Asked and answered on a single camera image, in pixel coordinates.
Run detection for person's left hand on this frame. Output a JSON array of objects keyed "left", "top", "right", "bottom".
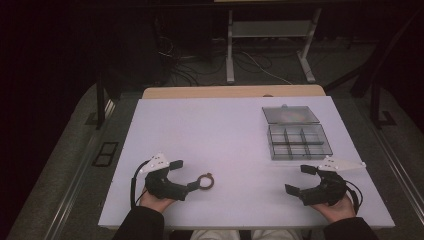
[{"left": 138, "top": 190, "right": 177, "bottom": 214}]

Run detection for white floor cable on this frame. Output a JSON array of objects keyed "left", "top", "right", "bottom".
[{"left": 239, "top": 49, "right": 294, "bottom": 86}]

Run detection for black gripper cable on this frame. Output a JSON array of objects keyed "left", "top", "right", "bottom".
[
  {"left": 344, "top": 179, "right": 365, "bottom": 215},
  {"left": 130, "top": 160, "right": 150, "bottom": 210}
]

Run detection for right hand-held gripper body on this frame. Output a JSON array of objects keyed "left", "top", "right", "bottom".
[{"left": 299, "top": 156, "right": 367, "bottom": 207}]

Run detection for black floor cables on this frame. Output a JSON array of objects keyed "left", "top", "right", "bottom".
[{"left": 155, "top": 34, "right": 228, "bottom": 87}]

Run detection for brown ring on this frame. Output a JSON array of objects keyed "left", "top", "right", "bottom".
[{"left": 196, "top": 172, "right": 215, "bottom": 192}]

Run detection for black metal stand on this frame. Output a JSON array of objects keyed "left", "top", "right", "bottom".
[
  {"left": 369, "top": 78, "right": 398, "bottom": 130},
  {"left": 95, "top": 71, "right": 117, "bottom": 131}
]

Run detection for clear plastic compartment box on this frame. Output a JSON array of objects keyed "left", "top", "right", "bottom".
[{"left": 261, "top": 104, "right": 334, "bottom": 161}]

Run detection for wooden table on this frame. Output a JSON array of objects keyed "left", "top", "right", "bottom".
[{"left": 142, "top": 84, "right": 327, "bottom": 100}]

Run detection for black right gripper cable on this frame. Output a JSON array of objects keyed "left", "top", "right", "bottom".
[{"left": 344, "top": 179, "right": 365, "bottom": 215}]

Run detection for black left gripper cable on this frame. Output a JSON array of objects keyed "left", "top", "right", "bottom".
[{"left": 130, "top": 160, "right": 150, "bottom": 210}]

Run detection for white metal stand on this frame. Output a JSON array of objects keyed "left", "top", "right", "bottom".
[{"left": 225, "top": 7, "right": 323, "bottom": 85}]

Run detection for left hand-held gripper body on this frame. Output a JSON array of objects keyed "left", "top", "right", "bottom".
[{"left": 139, "top": 152, "right": 190, "bottom": 202}]

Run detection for person's right hand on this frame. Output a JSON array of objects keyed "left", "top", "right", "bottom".
[{"left": 309, "top": 194, "right": 357, "bottom": 224}]

